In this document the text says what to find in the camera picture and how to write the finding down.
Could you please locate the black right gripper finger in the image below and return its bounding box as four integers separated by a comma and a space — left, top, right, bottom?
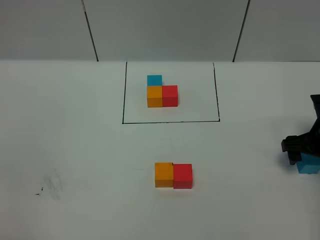
281, 135, 302, 166

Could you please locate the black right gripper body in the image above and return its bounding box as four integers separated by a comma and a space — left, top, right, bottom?
303, 94, 320, 158

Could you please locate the red template block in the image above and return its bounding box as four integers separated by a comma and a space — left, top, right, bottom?
162, 85, 179, 107

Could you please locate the orange template block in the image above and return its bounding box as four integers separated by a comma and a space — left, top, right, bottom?
146, 86, 163, 108

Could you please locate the blue template block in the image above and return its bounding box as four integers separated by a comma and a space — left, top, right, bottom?
147, 75, 163, 87

